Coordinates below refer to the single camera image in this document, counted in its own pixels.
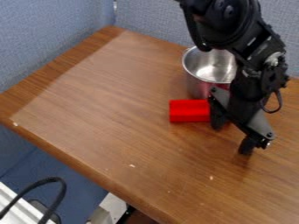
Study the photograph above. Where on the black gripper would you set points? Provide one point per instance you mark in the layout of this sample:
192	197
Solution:
246	115

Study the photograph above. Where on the white table frame part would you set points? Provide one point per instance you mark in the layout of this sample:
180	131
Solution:
110	210

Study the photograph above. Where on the red plastic block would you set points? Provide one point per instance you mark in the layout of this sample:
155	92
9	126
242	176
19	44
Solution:
190	111

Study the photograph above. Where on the metal pot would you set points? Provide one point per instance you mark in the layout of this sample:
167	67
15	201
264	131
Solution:
207	69

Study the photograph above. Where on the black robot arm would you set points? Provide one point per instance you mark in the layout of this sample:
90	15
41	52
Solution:
231	25

